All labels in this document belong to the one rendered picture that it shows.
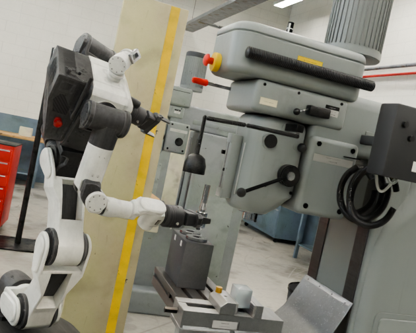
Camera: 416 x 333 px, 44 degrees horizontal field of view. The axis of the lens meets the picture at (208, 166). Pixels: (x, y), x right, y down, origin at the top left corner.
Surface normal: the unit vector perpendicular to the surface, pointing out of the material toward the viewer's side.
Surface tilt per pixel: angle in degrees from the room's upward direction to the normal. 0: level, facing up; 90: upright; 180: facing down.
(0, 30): 90
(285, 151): 90
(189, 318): 90
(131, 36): 90
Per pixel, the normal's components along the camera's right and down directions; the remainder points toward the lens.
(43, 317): 0.48, 0.52
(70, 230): 0.62, -0.34
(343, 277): -0.93, -0.18
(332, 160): 0.32, 0.11
